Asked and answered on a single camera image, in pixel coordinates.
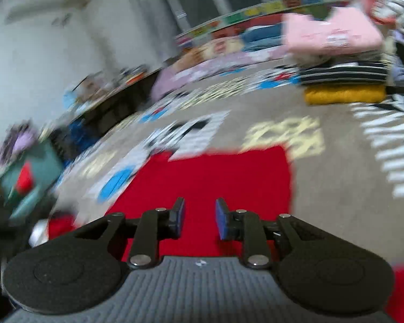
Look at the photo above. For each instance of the red knitted sweater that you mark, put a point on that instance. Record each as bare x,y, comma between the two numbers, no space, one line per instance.
222,175

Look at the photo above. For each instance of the orange printed pillow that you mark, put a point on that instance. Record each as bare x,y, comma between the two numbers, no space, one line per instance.
215,48

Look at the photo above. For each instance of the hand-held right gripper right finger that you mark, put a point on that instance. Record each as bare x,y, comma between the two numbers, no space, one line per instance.
222,222

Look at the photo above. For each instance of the blue folded quilt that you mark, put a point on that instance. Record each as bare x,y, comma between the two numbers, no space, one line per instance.
262,37

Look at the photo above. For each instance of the pile of small desk items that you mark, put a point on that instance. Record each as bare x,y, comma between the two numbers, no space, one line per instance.
133,74

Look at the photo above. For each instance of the pink folded garment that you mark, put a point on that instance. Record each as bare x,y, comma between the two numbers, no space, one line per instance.
323,30

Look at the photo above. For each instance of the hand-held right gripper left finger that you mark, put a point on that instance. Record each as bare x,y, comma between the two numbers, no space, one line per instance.
180,218

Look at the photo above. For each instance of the yellow folded garment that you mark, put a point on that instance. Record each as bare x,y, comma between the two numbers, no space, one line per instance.
343,95

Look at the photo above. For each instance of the red and green folded garment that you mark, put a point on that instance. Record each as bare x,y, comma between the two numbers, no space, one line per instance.
25,178

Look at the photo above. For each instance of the teal storage bin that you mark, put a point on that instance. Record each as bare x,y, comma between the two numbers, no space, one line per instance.
47,161

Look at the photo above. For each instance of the dark wooden desk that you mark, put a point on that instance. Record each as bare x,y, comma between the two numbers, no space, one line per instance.
114,107

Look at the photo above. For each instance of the teal folded garment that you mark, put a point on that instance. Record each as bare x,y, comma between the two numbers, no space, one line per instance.
30,203

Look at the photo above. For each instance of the purple printed quilt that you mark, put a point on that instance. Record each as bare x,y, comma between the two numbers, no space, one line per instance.
195,70

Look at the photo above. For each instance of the cartoon mouse printed blanket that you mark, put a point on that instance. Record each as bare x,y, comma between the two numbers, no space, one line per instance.
323,191

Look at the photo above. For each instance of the blue bag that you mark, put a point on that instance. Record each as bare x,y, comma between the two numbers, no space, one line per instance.
80,138

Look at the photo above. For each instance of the colourful printed headboard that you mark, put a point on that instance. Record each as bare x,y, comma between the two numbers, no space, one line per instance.
256,11

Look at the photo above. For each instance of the black striped folded garment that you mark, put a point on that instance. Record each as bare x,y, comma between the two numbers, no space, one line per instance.
343,72

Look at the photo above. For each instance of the purple puffer jacket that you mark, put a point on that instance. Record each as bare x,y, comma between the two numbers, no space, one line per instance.
20,144

